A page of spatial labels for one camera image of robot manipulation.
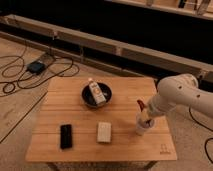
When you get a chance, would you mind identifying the black power adapter box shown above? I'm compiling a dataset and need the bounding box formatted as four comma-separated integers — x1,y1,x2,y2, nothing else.
27,61,45,74

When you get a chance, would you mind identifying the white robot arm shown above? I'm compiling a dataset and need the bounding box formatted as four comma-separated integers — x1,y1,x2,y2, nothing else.
145,74,213,121

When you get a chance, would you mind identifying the black bowl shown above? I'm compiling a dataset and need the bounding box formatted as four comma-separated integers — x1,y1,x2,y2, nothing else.
81,82,112,108

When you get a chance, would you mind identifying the black cable right side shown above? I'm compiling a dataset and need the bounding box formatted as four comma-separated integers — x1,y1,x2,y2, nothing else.
188,107,213,164

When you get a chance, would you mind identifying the white rectangular sponge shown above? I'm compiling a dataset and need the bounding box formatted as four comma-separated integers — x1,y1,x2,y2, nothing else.
97,122,112,143

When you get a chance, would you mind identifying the red pepper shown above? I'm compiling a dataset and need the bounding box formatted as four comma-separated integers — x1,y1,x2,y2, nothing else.
137,99,146,112

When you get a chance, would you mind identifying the wooden table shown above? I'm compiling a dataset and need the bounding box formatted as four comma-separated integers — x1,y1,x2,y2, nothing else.
26,77,177,163

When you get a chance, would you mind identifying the black rectangular remote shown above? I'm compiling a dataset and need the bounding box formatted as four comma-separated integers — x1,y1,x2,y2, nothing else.
60,124,72,149

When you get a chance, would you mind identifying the small milk carton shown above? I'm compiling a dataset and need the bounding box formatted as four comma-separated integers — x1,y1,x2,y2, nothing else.
88,78,106,106

